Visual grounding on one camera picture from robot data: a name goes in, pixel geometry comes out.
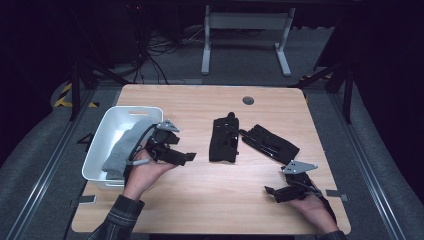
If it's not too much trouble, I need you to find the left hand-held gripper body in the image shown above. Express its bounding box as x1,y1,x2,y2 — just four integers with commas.
130,119,181,167

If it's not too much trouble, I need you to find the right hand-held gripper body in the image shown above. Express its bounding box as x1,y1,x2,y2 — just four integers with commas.
279,159,323,204

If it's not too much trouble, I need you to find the white plastic bin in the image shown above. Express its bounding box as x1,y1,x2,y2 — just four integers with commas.
81,105,164,192

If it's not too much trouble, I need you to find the person's left hand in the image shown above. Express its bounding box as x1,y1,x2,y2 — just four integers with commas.
122,149,178,202

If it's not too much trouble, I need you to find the grey tape strip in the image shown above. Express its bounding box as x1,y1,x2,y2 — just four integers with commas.
325,189,350,202

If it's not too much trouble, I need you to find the black metal stand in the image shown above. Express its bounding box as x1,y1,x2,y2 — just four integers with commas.
68,54,132,122
288,61,355,125

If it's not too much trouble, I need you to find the yellow black hazard tape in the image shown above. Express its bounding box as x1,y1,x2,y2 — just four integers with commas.
53,83,100,109

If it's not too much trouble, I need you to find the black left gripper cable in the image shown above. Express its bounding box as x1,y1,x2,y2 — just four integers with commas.
123,123,158,183

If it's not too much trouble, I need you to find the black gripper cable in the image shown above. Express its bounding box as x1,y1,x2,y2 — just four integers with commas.
304,179,337,223
123,123,158,183

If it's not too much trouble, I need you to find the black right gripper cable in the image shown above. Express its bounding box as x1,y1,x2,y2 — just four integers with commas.
304,179,337,223

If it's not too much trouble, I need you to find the aluminium floor rail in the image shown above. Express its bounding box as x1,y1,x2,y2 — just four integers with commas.
4,89,98,240
327,92,407,240

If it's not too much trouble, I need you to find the bundle of black floor cables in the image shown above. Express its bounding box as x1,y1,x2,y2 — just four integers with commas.
131,24,208,85

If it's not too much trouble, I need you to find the white metal desk frame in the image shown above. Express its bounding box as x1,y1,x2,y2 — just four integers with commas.
200,4,296,77

